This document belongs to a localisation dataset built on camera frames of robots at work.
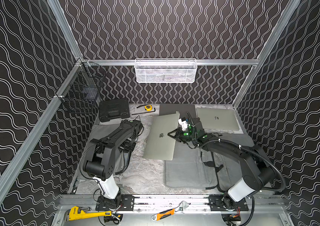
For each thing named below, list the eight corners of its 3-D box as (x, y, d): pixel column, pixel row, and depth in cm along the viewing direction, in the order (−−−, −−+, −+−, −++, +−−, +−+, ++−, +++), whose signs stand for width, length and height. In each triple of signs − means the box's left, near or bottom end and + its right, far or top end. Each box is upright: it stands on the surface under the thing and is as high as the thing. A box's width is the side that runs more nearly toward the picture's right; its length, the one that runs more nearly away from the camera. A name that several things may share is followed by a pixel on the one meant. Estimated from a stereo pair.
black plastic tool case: (96, 122, 111) (93, 117, 106) (104, 102, 126) (101, 96, 121) (128, 122, 111) (126, 117, 106) (131, 102, 126) (130, 97, 121)
